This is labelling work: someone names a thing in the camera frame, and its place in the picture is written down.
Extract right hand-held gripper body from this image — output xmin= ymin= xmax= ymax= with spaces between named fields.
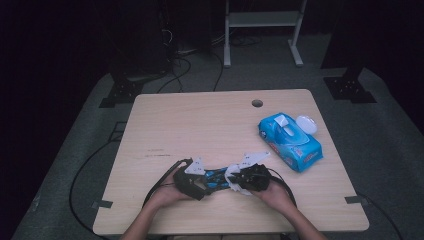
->
xmin=237 ymin=150 xmax=272 ymax=193

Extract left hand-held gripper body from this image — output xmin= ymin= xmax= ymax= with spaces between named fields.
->
xmin=172 ymin=157 xmax=214 ymax=202

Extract white wet wipe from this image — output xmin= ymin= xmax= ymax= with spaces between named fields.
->
xmin=273 ymin=113 xmax=290 ymax=128
xmin=224 ymin=162 xmax=254 ymax=197

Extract blue wet wipes pack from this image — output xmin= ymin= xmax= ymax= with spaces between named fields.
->
xmin=257 ymin=112 xmax=324 ymax=174

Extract person's left hand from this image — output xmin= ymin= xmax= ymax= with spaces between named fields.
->
xmin=146 ymin=173 xmax=201 ymax=210

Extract person's right hand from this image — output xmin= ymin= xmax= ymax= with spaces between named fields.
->
xmin=251 ymin=179 xmax=295 ymax=215

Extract black tape strip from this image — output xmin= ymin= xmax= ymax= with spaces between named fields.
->
xmin=344 ymin=195 xmax=369 ymax=205
xmin=91 ymin=199 xmax=114 ymax=210

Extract black stand base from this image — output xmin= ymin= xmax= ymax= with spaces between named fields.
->
xmin=98 ymin=78 xmax=145 ymax=109
xmin=323 ymin=66 xmax=378 ymax=104

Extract white metal stand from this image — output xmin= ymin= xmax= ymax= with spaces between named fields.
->
xmin=223 ymin=0 xmax=308 ymax=69

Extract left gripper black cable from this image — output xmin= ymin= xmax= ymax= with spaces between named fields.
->
xmin=142 ymin=158 xmax=194 ymax=208

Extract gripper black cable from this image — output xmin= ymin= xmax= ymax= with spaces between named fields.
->
xmin=266 ymin=168 xmax=298 ymax=208
xmin=142 ymin=158 xmax=194 ymax=208

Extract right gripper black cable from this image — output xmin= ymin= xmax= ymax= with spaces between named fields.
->
xmin=266 ymin=168 xmax=298 ymax=208

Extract tangled black floor cables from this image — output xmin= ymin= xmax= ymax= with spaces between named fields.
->
xmin=156 ymin=31 xmax=225 ymax=94

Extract black floor cable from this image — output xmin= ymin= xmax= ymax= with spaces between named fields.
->
xmin=68 ymin=139 xmax=116 ymax=239
xmin=356 ymin=192 xmax=405 ymax=240

